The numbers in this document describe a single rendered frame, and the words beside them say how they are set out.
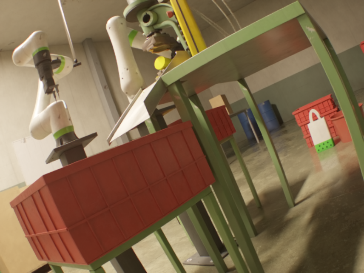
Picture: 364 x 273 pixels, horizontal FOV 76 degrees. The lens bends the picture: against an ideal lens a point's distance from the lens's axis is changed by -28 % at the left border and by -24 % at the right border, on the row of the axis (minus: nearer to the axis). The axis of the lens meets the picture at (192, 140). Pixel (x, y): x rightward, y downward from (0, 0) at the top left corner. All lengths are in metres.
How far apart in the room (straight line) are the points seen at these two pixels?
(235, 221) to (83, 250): 0.66
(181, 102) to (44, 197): 0.64
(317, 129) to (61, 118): 2.57
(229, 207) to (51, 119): 0.93
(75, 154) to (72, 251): 0.82
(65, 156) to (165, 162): 0.66
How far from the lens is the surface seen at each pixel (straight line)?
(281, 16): 0.91
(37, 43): 1.38
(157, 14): 1.52
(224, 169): 1.72
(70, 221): 0.64
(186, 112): 1.07
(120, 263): 1.45
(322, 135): 3.22
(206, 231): 1.45
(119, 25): 1.70
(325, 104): 3.65
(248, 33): 0.94
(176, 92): 1.09
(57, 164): 5.87
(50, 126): 1.48
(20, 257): 3.20
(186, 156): 0.95
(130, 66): 1.60
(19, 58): 1.46
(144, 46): 1.47
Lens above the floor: 0.69
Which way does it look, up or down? level
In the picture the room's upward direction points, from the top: 24 degrees counter-clockwise
